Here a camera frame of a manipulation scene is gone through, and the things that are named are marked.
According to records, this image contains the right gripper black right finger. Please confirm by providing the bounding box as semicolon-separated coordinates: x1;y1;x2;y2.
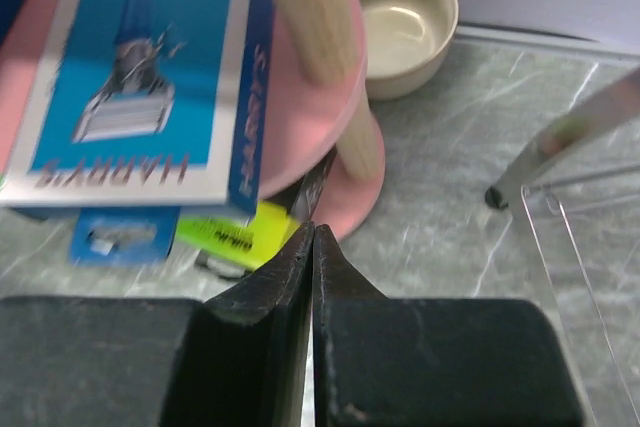
312;225;585;426

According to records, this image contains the steel dish rack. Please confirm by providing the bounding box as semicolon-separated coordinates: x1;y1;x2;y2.
485;70;639;426

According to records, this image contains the cream ceramic bowl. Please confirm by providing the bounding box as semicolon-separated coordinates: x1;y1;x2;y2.
359;0;460;101

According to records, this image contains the green black Gillette Labs box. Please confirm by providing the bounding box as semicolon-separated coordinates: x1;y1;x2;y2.
176;150;336;281

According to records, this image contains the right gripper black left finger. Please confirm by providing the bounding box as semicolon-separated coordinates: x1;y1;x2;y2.
1;223;314;426

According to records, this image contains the blue Harry's razor box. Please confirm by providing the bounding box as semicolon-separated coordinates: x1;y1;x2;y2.
1;0;274;264

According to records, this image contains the pink three-tier shelf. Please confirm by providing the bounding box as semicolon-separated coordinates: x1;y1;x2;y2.
1;0;384;239

